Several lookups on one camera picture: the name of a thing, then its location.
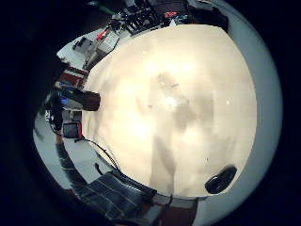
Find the small black monitor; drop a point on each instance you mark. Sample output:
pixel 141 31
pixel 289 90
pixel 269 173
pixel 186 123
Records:
pixel 71 129

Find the grey box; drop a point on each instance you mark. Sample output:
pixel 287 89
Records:
pixel 106 44

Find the black equipment case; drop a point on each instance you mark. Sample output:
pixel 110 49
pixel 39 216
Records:
pixel 142 19

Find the black oval case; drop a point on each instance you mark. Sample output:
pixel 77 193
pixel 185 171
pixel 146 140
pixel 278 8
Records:
pixel 221 180

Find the black bag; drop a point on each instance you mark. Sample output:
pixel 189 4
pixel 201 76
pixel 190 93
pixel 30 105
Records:
pixel 209 15

